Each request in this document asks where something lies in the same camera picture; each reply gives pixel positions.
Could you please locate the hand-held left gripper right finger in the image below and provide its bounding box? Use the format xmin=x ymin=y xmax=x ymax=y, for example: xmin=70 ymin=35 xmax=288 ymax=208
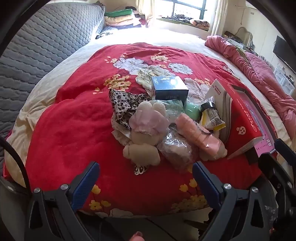
xmin=192 ymin=161 xmax=270 ymax=241

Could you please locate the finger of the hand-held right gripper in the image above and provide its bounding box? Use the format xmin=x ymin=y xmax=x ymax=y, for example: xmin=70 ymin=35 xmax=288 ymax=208
xmin=274 ymin=138 xmax=296 ymax=164
xmin=246 ymin=148 xmax=281 ymax=186

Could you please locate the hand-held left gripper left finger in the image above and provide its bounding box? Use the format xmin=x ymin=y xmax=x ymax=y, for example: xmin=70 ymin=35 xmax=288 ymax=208
xmin=24 ymin=161 xmax=101 ymax=241

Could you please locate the clear bag with beige cloth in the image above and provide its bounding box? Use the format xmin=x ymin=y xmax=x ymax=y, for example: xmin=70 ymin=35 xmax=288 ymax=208
xmin=157 ymin=126 xmax=199 ymax=172

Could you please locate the red cardboard box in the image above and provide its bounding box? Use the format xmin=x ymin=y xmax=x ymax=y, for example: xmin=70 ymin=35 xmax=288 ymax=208
xmin=203 ymin=79 xmax=278 ymax=166

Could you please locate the pink towel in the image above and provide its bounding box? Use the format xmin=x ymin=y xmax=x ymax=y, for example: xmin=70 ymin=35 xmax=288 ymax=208
xmin=174 ymin=113 xmax=226 ymax=153

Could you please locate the yellow packet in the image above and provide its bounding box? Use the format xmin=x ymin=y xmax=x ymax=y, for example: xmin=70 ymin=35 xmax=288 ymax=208
xmin=199 ymin=97 xmax=226 ymax=131

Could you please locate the green towel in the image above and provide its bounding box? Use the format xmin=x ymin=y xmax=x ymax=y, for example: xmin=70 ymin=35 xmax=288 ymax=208
xmin=184 ymin=95 xmax=201 ymax=121

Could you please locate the green tissue pack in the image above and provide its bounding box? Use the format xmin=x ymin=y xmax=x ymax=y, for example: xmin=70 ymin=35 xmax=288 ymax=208
xmin=159 ymin=100 xmax=185 ymax=123

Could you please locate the cream plush toy with dress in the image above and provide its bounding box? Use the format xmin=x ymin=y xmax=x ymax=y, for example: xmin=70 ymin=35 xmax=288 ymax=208
xmin=122 ymin=101 xmax=170 ymax=166

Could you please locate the leopard print cloth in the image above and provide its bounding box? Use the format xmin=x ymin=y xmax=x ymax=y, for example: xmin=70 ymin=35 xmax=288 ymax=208
xmin=109 ymin=89 xmax=151 ymax=145

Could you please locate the person's left hand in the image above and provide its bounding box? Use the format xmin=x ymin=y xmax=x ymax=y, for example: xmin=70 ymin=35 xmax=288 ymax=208
xmin=129 ymin=231 xmax=144 ymax=241

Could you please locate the red floral blanket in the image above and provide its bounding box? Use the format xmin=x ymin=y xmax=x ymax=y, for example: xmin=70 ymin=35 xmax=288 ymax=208
xmin=23 ymin=43 xmax=278 ymax=217

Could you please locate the white drawer cabinet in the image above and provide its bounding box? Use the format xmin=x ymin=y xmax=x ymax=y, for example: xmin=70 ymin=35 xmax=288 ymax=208
xmin=274 ymin=67 xmax=296 ymax=95

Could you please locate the pink quilt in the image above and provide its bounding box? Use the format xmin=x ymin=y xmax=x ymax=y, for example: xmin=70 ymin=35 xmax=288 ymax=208
xmin=205 ymin=35 xmax=296 ymax=139

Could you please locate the black television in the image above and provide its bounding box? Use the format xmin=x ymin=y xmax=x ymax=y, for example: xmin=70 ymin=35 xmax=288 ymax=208
xmin=273 ymin=36 xmax=296 ymax=75

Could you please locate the dark blue box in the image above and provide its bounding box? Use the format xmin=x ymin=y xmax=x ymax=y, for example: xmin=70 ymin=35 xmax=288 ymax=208
xmin=151 ymin=76 xmax=189 ymax=100

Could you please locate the vanity table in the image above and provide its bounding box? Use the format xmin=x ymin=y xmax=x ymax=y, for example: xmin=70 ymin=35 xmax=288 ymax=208
xmin=223 ymin=31 xmax=259 ymax=56

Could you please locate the vanity mirror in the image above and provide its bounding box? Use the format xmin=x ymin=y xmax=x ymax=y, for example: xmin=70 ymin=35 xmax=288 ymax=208
xmin=233 ymin=27 xmax=253 ymax=47

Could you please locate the cream bed sheet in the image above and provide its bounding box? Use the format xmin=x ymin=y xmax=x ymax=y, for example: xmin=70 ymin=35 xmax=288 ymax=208
xmin=5 ymin=28 xmax=292 ymax=176

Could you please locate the cream curtain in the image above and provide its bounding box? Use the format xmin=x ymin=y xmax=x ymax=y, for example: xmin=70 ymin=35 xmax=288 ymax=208
xmin=211 ymin=0 xmax=228 ymax=36
xmin=139 ymin=0 xmax=158 ymax=27

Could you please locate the grey quilted headboard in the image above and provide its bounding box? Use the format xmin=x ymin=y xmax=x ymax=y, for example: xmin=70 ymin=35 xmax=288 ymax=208
xmin=0 ymin=3 xmax=105 ymax=176

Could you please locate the black white patterned pillow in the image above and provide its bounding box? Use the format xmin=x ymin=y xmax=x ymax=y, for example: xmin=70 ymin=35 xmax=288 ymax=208
xmin=96 ymin=26 xmax=118 ymax=40

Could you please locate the windowsill bedding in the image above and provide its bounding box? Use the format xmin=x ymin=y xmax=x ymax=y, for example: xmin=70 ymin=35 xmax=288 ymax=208
xmin=159 ymin=14 xmax=211 ymax=29

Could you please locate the window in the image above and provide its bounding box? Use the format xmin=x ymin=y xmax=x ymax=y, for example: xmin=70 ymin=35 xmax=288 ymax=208
xmin=172 ymin=0 xmax=207 ymax=20

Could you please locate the stack of folded blankets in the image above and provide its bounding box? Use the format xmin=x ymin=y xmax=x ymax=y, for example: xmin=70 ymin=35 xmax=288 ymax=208
xmin=104 ymin=9 xmax=148 ymax=29

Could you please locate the black cable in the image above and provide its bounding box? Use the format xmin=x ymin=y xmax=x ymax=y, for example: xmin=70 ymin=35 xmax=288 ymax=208
xmin=0 ymin=136 xmax=31 ymax=195

